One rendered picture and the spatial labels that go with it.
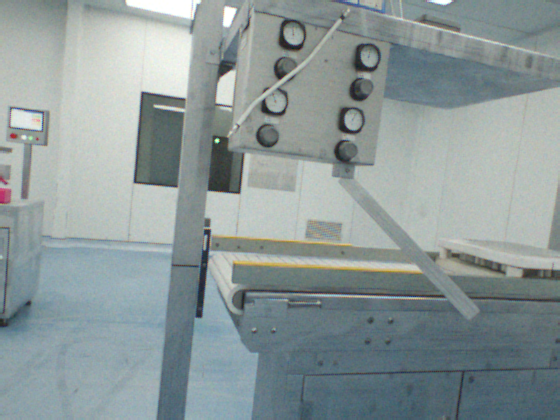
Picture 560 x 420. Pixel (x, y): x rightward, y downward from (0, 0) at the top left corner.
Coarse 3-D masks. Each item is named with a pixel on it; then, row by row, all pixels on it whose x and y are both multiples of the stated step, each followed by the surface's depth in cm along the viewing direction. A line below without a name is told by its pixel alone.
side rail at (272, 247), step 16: (224, 240) 91; (240, 240) 92; (256, 240) 93; (272, 240) 94; (304, 256) 97; (320, 256) 98; (336, 256) 99; (352, 256) 100; (368, 256) 101; (384, 256) 103; (400, 256) 104; (432, 256) 107
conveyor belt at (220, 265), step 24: (216, 264) 83; (312, 264) 90; (336, 264) 93; (360, 264) 97; (384, 264) 100; (408, 264) 104; (240, 288) 67; (264, 288) 68; (288, 288) 69; (312, 288) 70; (336, 288) 71; (240, 312) 67
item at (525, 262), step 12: (444, 240) 104; (456, 240) 107; (468, 252) 96; (480, 252) 92; (492, 252) 89; (504, 252) 90; (504, 264) 86; (516, 264) 83; (528, 264) 84; (540, 264) 85; (552, 264) 86
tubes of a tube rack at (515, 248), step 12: (468, 240) 101; (480, 240) 105; (516, 252) 88; (528, 252) 89; (540, 252) 89; (552, 252) 92; (480, 264) 97; (492, 264) 94; (528, 276) 89; (540, 276) 90; (552, 276) 91
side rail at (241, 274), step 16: (240, 272) 65; (256, 272) 65; (272, 272) 66; (288, 272) 67; (304, 272) 68; (320, 272) 68; (336, 272) 69; (352, 272) 70; (368, 272) 71; (384, 272) 72; (368, 288) 71; (384, 288) 72; (400, 288) 73; (416, 288) 74; (432, 288) 75; (464, 288) 77; (480, 288) 78; (496, 288) 79; (512, 288) 80; (528, 288) 81; (544, 288) 83
